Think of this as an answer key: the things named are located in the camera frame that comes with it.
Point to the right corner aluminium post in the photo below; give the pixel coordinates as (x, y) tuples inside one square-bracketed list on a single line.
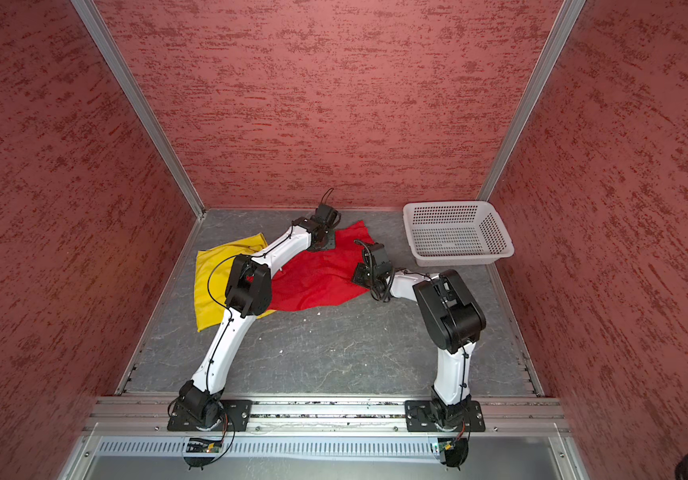
[(559, 34)]

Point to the white perforated cable duct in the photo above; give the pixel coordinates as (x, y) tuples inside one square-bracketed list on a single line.
[(408, 449)]

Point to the left small circuit board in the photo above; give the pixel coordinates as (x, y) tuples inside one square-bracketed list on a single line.
[(203, 446)]

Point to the small circuit board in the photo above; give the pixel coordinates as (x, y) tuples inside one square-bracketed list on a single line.
[(203, 446), (444, 447)]

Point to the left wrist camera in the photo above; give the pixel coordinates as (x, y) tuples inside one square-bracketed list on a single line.
[(327, 216)]

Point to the corner aluminium post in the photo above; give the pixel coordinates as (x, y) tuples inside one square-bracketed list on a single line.
[(559, 34), (98, 30)]

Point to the yellow shorts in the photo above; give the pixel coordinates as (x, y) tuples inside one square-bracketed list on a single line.
[(212, 272)]

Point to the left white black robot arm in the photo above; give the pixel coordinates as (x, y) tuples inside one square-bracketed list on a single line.
[(241, 284)]

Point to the white plastic laundry basket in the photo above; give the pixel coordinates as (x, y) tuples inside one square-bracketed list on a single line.
[(456, 233)]

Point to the right small circuit board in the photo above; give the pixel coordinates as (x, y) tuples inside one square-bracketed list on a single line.
[(444, 447)]

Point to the aluminium frame rail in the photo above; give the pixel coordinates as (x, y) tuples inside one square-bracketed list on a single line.
[(147, 415)]

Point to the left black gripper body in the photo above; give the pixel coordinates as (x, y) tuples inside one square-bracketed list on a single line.
[(328, 242)]

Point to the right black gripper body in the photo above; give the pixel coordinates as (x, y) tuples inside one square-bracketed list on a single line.
[(366, 276)]

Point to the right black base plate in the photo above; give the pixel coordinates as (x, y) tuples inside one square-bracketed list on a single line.
[(419, 415)]

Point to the red shorts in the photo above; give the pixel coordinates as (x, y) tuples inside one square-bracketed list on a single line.
[(321, 279)]

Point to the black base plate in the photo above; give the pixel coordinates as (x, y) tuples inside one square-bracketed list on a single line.
[(232, 415), (419, 415)]

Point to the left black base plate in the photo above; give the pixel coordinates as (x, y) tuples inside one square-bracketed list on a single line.
[(232, 415)]

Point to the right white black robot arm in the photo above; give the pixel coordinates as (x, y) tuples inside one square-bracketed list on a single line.
[(453, 319)]

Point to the left corner aluminium post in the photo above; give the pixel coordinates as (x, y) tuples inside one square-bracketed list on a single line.
[(98, 30)]

